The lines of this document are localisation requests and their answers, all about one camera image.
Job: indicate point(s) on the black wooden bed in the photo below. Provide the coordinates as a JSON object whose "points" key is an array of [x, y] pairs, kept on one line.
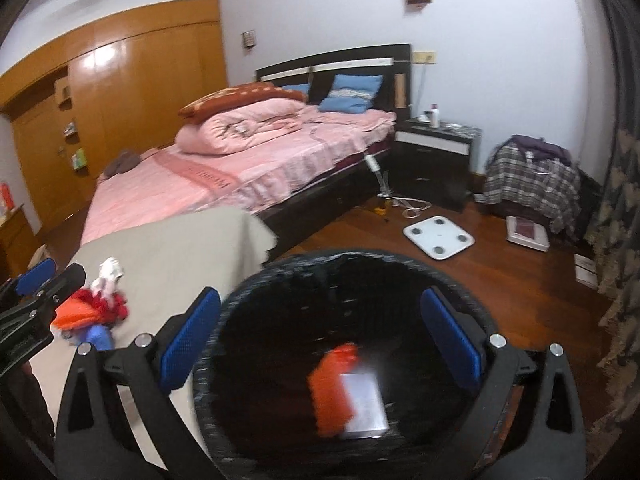
{"points": [[350, 62]]}

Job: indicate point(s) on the purple garment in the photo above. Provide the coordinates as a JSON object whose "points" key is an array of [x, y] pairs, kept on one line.
{"points": [[535, 146]]}

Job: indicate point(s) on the pink bedsheet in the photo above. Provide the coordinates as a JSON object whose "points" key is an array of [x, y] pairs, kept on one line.
{"points": [[200, 195]]}

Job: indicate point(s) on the patterned curtain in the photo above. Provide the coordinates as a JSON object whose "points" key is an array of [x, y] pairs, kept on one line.
{"points": [[620, 260]]}

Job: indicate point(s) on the white flat box on floor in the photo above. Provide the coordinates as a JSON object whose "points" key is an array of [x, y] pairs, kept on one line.
{"points": [[525, 232]]}

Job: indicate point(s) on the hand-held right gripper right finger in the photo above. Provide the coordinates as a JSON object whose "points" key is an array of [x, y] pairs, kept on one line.
{"points": [[450, 340]]}

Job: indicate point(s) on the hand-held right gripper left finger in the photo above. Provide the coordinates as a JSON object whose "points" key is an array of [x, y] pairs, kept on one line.
{"points": [[192, 340]]}

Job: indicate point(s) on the blue small item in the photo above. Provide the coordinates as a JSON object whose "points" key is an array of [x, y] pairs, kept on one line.
{"points": [[99, 337]]}

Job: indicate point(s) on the beige table cover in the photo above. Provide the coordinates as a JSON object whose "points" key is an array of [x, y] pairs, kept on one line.
{"points": [[175, 260]]}

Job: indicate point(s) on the white bottle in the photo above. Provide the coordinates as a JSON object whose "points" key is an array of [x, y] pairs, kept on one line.
{"points": [[434, 116]]}

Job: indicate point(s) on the white bathroom scale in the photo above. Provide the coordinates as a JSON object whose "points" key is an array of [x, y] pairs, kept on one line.
{"points": [[437, 237]]}

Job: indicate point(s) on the white tissue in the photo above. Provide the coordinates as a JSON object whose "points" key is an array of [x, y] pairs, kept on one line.
{"points": [[111, 267]]}

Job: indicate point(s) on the wall socket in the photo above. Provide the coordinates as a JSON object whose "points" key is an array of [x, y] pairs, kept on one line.
{"points": [[424, 57]]}

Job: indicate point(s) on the black nightstand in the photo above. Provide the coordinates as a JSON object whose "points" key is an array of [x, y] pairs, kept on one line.
{"points": [[430, 170]]}

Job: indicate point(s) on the black woven waste bin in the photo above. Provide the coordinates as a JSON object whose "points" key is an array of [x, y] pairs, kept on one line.
{"points": [[280, 320]]}

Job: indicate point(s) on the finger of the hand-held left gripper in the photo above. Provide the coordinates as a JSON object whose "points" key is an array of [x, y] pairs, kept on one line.
{"points": [[35, 276], [65, 285]]}

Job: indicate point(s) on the small wall lamp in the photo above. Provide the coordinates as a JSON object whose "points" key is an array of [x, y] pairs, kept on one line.
{"points": [[248, 40]]}

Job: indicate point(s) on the white paper sheet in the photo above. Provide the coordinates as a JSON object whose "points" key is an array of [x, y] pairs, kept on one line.
{"points": [[586, 270]]}

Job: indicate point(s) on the brown patterned pillow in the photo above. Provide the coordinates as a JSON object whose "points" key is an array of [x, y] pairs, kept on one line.
{"points": [[225, 97]]}

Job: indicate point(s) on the wooden wardrobe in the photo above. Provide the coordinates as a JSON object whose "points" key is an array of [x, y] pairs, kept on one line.
{"points": [[140, 85]]}

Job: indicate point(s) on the pink folded duvet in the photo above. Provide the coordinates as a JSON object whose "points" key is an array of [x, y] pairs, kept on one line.
{"points": [[240, 130]]}

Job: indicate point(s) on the blue pillow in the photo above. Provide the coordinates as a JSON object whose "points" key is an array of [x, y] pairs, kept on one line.
{"points": [[299, 89], [350, 92]]}

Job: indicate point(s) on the wooden side cabinet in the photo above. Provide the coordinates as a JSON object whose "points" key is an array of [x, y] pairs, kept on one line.
{"points": [[15, 240]]}

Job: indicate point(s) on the plaid cloth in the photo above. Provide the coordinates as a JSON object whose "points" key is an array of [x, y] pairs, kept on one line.
{"points": [[525, 180]]}

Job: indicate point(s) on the red fuzzy cloth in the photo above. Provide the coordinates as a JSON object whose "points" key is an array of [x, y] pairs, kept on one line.
{"points": [[112, 307]]}

